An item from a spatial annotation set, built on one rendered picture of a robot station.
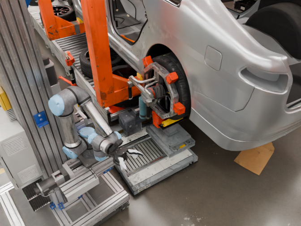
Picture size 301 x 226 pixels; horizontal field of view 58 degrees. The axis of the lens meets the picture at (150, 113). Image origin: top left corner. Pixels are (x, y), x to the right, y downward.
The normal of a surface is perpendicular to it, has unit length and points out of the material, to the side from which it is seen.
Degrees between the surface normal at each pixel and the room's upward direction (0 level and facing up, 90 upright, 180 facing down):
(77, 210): 0
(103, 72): 90
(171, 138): 0
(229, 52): 80
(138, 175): 0
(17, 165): 90
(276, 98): 88
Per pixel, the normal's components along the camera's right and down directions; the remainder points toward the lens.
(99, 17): 0.54, 0.55
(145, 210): 0.00, -0.76
